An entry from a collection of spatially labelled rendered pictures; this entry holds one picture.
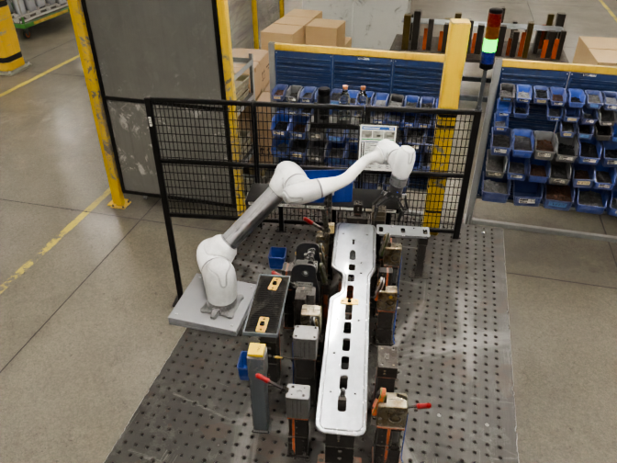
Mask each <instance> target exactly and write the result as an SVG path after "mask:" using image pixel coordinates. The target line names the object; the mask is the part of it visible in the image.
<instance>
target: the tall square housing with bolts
mask: <svg viewBox="0 0 617 463"><path fill-rule="evenodd" d="M318 344H319V327H317V326H306V325H296V326H295V330H294V334H293V340H292V348H293V358H294V357H299V358H302V360H301V359H296V375H295V359H293V384H298V385H309V386H310V409H311V408H314V409H315V408H316V409H317V399H318V394H319V393H318V391H317V368H316V360H317V354H318Z"/></svg>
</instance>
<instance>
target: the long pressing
mask: <svg viewBox="0 0 617 463"><path fill-rule="evenodd" d="M343 233H344V234H343ZM353 240H354V244H353ZM351 250H355V253H356V255H355V259H354V260H352V259H350V258H349V257H350V252H351ZM361 263H362V264H361ZM349 265H355V267H354V270H349ZM331 268H332V269H333V270H334V271H336V272H337V273H339V274H340V275H341V276H342V287H341V291H340V292H339V293H338V294H336V295H334V296H332V297H331V298H330V300H329V308H328V315H327V323H326V331H325V339H324V346H323V355H322V363H321V371H320V385H319V394H318V401H317V410H316V417H315V427H316V429H317V430H318V431H319V432H321V433H323V434H329V435H348V436H360V435H363V434H364V433H365V431H366V420H367V383H368V347H369V311H370V278H371V276H372V275H373V274H374V273H375V271H376V227H375V226H374V225H371V224H356V223H340V222H339V223H337V224H336V227H335V235H334V243H333V250H332V258H331ZM360 273H362V274H360ZM349 275H354V282H350V281H348V276H349ZM348 286H353V299H359V302H358V305H352V304H341V303H340V302H341V298H346V296H347V287H348ZM346 305H352V306H353V310H352V319H351V320H345V308H346ZM337 319H338V320H337ZM358 320H359V321H358ZM346 322H350V323H351V333H344V332H343V331H344V324H345V323H346ZM343 339H349V340H350V350H349V351H343V350H342V343H343ZM333 352H335V354H334V353H333ZM343 356H347V357H349V367H348V369H347V370H346V369H341V365H342V357H343ZM341 376H347V377H348V382H347V390H345V395H341V394H340V392H341V390H340V377H341ZM330 391H331V392H330ZM355 393H356V394H355ZM340 396H343V397H346V411H345V412H339V411H338V401H339V397H340Z"/></svg>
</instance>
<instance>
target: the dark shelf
mask: <svg viewBox="0 0 617 463"><path fill-rule="evenodd" d="M268 187H269V184H259V183H252V185H251V187H250V190H249V193H248V195H247V198H246V199H245V205H252V204H253V202H254V201H255V200H256V199H257V198H258V197H259V196H261V195H262V193H263V192H264V191H265V190H266V189H267V188H268ZM381 191H382V190H380V189H362V188H353V201H352V202H332V207H331V209H334V210H353V203H354V201H355V200H359V201H363V211H368V212H372V206H373V204H372V203H373V201H374V200H375V199H376V198H377V197H378V196H379V195H380V194H381ZM321 206H324V202H322V203H306V204H302V205H288V204H287V203H285V201H284V200H282V201H281V202H280V204H279V205H278V207H288V208H303V209H321ZM380 206H386V213H399V203H398V201H397V200H396V201H394V200H388V201H386V202H385V203H383V204H382V205H380Z"/></svg>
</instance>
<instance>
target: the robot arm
mask: <svg viewBox="0 0 617 463"><path fill-rule="evenodd" d="M414 162H415V150H414V149H413V148H412V147H410V146H408V145H402V146H401V147H399V146H398V145H397V144H396V143H394V142H393V141H391V140H381V141H379V142H378V144H377V145H376V147H375V149H374V150H373V151H372V152H370V153H368V154H366V155H364V156H363V157H361V158H360V159H359V160H358V161H357V162H356V163H354V164H353V165H352V166H351V167H350V168H349V169H348V170H347V171H346V172H344V173H343V174H341V175H338V176H335V177H326V178H317V179H311V180H310V179H309V178H307V175H306V174H305V172H304V171H303V170H302V169H301V167H300V166H299V165H297V164H295V163H293V162H290V161H283V162H282V163H280V164H279V165H278V166H277V167H276V169H275V174H274V176H273V177H272V179H271V181H270V184H269V187H268V188H267V189H266V190H265V191H264V192H263V193H262V195H261V196H259V197H258V198H257V199H256V200H255V201H254V202H253V204H252V205H251V206H250V207H249V208H248V209H247V210H246V211H245V212H244V213H243V214H242V215H241V216H240V217H239V218H238V219H237V220H236V221H235V222H234V223H233V224H232V225H231V227H230V228H229V229H228V230H227V231H226V232H225V233H224V234H219V235H216V236H214V237H212V238H208V239H206V240H204V241H203V242H202V243H201V244H200V245H199V246H198V247H197V250H196V260H197V263H198V267H199V270H200V272H201V274H202V277H203V280H204V285H205V289H206V294H207V298H208V300H207V301H206V303H205V304H204V306H203V307H202V308H201V309H200V312H202V313H210V314H211V315H210V319H211V320H213V321H214V320H215V319H216V318H217V317H218V316H222V317H226V318H228V319H233V317H234V313H235V311H236V310H237V308H238V307H239V305H240V303H241V301H242V300H243V299H244V296H243V295H242V294H237V279H236V273H235V269H234V267H233V265H232V261H233V259H234V257H235V256H236V254H237V247H238V246H239V245H240V244H241V243H242V242H243V241H244V240H245V239H246V238H247V237H248V236H249V234H250V233H251V232H252V231H253V230H254V229H255V228H256V227H257V226H258V225H259V224H260V223H261V222H262V221H263V220H264V219H265V218H266V217H267V216H268V215H269V214H270V213H271V212H272V211H273V210H274V209H275V208H276V207H277V206H278V205H279V204H280V202H281V201H282V200H284V201H285V203H287V204H288V205H302V204H306V203H309V202H312V201H315V200H317V199H320V198H324V197H326V196H327V195H329V194H330V193H332V192H334V191H337V190H339V189H341V188H343V187H345V186H347V185H349V184H350V183H351V182H353V181H354V179H355V178H356V177H357V176H358V175H359V174H360V173H361V172H362V171H363V170H364V169H365V168H366V167H367V166H368V165H369V164H372V163H378V164H386V165H390V167H391V169H392V173H391V177H390V179H389V183H390V185H389V188H388V191H387V192H386V191H384V190H382V191H381V194H380V195H379V196H378V197H377V198H376V199H375V200H374V201H373V203H372V204H373V206H375V208H374V213H375V214H374V219H376V215H377V212H378V209H379V206H380V205H382V204H383V203H385V202H386V201H388V200H394V201H396V200H397V201H398V203H399V205H400V206H401V209H400V212H399V215H398V222H400V219H401V216H403V215H404V212H405V211H408V210H409V207H408V202H407V194H406V193H404V194H402V191H403V188H404V186H406V184H407V181H408V178H409V174H410V173H411V171H412V168H413V165H414ZM385 194H387V195H386V196H385V197H384V198H383V199H381V198H382V197H383V196H384V195H385ZM401 197H403V198H404V203H405V207H406V208H404V207H403V205H402V203H401V201H400V200H399V199H400V198H401ZM380 199H381V200H380ZM379 200H380V201H379Z"/></svg>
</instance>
